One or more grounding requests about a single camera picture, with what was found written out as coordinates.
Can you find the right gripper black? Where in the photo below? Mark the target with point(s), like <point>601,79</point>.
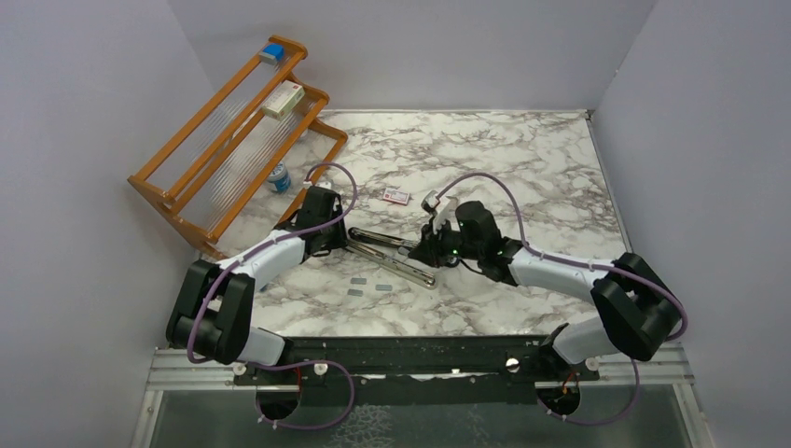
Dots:
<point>428,247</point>

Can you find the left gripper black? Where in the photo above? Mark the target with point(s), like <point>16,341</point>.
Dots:
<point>339,240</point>

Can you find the black stapler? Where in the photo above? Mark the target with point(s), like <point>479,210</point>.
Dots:
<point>401,245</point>

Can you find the red white staple box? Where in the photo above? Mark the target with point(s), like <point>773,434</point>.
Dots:
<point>396,196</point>

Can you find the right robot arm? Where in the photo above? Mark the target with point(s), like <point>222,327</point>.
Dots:
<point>636,313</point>

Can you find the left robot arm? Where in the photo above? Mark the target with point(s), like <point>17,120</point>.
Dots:
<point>212,313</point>

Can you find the blue white jar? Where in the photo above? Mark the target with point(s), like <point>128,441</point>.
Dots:
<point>279,179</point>

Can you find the orange wooden shelf rack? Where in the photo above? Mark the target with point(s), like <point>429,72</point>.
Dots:
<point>205,175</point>

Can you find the white red box on shelf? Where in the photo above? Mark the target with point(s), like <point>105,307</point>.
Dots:
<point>282,100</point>

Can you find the blue grey eraser block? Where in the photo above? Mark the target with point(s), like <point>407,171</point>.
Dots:
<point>271,54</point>

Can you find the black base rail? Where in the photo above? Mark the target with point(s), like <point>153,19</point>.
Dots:
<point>404,371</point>

